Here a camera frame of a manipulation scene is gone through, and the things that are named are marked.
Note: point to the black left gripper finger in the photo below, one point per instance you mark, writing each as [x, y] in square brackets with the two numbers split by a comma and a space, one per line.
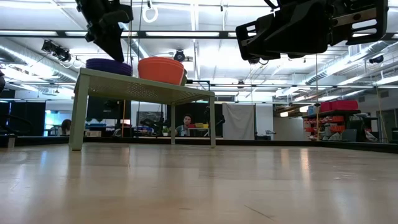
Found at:
[113, 43]

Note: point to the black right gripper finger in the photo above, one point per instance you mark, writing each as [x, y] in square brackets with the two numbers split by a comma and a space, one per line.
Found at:
[314, 31]
[281, 34]

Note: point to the blue plastic mini bowl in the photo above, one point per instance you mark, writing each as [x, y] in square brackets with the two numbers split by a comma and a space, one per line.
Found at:
[99, 59]
[102, 70]

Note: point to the orange plastic mini bowl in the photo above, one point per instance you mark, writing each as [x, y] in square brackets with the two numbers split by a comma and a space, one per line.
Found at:
[160, 63]
[160, 58]
[160, 74]

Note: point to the floral white green mini bowl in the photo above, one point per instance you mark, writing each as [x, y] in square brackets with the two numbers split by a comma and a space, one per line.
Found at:
[184, 77]

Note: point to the mint green perforated metal rack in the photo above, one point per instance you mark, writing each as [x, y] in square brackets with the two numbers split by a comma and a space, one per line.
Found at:
[140, 90]

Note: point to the black spot lamp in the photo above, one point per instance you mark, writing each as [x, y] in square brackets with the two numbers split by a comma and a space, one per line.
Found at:
[57, 51]

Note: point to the ceiling light panel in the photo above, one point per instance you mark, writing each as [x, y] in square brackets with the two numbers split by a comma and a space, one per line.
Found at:
[182, 34]

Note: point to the red plastic storage bin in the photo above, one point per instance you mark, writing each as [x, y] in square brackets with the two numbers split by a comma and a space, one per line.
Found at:
[339, 105]

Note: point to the shelf with red bins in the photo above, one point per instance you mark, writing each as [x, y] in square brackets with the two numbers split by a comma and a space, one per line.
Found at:
[332, 124]

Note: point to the white fabric screen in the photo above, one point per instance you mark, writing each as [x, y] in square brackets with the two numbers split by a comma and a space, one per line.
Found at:
[239, 121]

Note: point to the person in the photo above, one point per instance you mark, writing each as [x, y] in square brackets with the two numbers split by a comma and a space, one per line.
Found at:
[65, 127]
[186, 119]

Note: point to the silver ceiling duct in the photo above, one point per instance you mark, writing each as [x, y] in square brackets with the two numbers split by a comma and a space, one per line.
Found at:
[342, 65]
[31, 62]

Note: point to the black overhead camera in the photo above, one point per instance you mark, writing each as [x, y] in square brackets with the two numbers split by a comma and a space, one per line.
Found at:
[179, 56]

